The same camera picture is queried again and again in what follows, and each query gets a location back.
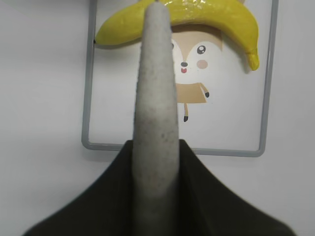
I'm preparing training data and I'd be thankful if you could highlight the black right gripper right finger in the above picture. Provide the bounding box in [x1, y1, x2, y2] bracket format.
[178, 140, 295, 236]

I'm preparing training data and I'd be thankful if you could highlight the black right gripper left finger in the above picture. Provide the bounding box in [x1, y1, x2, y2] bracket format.
[25, 141, 133, 236]

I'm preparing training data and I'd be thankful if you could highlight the yellow plastic banana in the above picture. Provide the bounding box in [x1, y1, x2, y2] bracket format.
[95, 0, 259, 71]

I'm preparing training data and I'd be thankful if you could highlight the white deer cutting board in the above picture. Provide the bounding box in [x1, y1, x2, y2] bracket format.
[81, 0, 279, 157]

